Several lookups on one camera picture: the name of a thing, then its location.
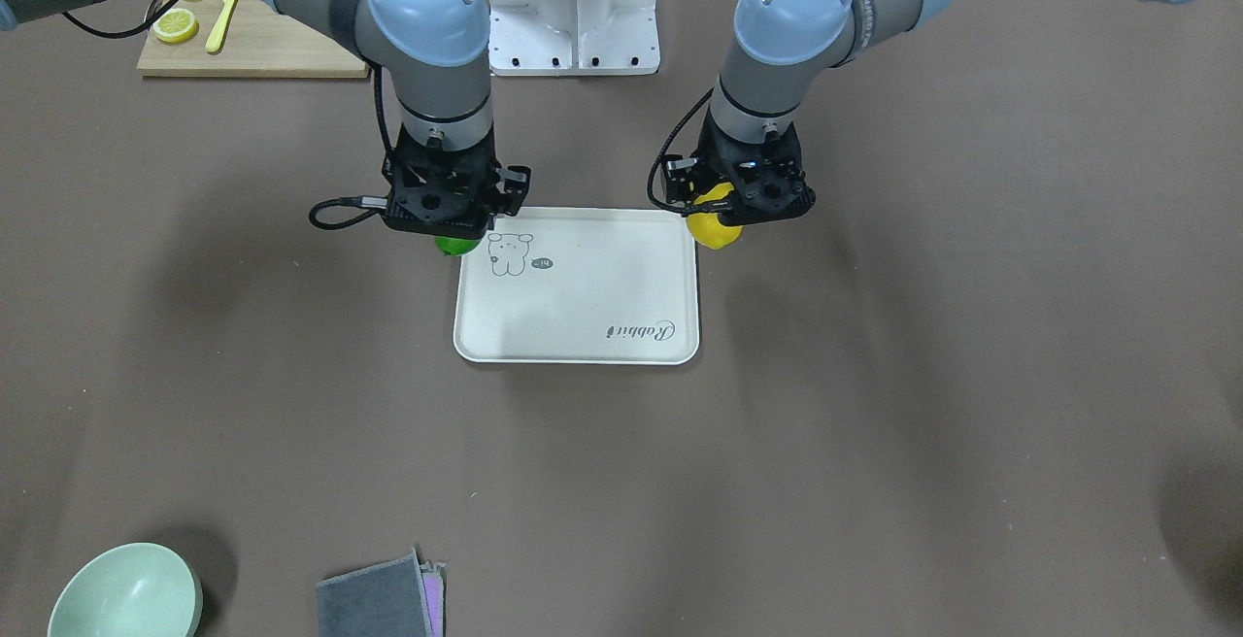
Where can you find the lemon slice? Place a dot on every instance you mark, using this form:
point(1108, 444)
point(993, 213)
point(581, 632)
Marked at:
point(176, 26)

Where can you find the grey folded cloth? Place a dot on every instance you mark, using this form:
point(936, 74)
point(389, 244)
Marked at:
point(401, 597)

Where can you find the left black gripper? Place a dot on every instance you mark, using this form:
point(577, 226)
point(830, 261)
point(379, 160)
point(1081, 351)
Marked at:
point(681, 174)

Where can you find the wooden cutting board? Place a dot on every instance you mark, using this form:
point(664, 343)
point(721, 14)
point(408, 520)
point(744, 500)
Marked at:
point(259, 44)

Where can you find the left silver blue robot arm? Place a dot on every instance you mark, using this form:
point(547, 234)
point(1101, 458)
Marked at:
point(778, 48)

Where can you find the cream rabbit tray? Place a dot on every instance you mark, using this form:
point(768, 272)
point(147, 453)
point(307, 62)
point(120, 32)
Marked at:
point(580, 286)

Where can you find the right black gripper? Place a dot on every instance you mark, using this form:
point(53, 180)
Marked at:
point(512, 182)

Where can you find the yellow plastic knife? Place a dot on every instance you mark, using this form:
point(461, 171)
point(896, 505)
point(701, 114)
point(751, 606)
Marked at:
point(217, 36)

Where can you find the mint green bowl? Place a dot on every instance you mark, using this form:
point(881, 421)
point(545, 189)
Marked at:
point(136, 589)

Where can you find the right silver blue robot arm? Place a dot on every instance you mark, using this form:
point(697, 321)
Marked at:
point(435, 52)

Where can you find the yellow lemon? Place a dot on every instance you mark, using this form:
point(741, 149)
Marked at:
point(708, 229)

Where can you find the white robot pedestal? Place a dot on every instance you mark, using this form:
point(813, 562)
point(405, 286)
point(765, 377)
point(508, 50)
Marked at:
point(574, 38)

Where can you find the green lime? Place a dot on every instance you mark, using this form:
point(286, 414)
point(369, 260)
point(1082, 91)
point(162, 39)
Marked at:
point(454, 247)

